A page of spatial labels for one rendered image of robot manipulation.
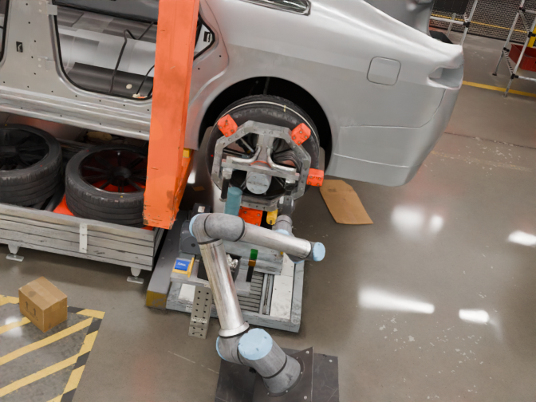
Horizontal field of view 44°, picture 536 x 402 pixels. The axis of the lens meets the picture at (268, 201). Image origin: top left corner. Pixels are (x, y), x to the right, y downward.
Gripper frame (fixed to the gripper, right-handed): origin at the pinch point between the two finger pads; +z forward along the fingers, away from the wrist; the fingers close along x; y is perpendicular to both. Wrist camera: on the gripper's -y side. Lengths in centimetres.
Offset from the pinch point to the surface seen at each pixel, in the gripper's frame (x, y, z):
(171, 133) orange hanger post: -65, -31, -8
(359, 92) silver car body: 30, -49, 44
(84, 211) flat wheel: -116, 47, 14
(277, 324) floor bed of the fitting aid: 10, 78, -18
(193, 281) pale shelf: -41, 38, -38
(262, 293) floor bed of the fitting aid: -2, 76, 4
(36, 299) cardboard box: -123, 65, -45
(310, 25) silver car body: -5, -81, 45
